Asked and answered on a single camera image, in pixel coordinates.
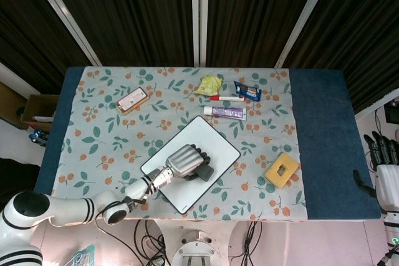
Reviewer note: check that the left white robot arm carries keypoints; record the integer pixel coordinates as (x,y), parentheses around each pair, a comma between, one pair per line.
(68,210)

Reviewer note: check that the brown flat board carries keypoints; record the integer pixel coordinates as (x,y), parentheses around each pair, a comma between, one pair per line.
(12,104)

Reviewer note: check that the purple toothpaste tube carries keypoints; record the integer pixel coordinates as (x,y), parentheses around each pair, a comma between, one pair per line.
(224,112)

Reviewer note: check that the white board with black rim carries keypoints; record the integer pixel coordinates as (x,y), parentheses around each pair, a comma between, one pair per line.
(205,135)

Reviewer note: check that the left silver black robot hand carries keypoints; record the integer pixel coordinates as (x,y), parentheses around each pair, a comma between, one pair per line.
(184,160)

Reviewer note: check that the open cardboard box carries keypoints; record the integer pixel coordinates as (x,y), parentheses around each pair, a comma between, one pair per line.
(40,107)

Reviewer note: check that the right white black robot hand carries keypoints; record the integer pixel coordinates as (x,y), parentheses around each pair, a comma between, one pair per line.
(389,185)

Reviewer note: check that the white marker with red cap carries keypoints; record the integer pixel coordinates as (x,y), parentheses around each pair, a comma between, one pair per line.
(230,98)

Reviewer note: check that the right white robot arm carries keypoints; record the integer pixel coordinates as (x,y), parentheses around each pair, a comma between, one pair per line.
(392,231)

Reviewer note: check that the small blue object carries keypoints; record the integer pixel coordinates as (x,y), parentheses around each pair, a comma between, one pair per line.
(38,136)

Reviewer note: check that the yellow green crumpled wrapper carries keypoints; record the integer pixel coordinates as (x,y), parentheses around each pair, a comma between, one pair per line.
(208,85)

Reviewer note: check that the yellow sponge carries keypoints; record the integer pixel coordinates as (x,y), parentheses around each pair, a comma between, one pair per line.
(274,174)

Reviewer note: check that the grey eraser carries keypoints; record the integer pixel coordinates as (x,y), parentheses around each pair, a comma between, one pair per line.
(206,174)

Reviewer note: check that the white frame post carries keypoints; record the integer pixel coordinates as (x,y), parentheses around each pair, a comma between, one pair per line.
(62,13)
(200,13)
(305,13)

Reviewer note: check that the blue table cover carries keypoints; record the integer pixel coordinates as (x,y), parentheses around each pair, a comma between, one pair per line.
(324,122)

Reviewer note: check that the floral tablecloth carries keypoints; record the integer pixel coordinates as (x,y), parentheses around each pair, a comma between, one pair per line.
(103,113)

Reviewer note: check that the teal printed package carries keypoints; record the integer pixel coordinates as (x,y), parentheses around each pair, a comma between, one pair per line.
(84,256)

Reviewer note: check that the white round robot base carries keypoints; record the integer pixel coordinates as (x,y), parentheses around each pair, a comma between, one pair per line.
(196,247)

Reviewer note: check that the blue cookie packet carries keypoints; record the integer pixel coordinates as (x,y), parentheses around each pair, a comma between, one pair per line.
(249,91)

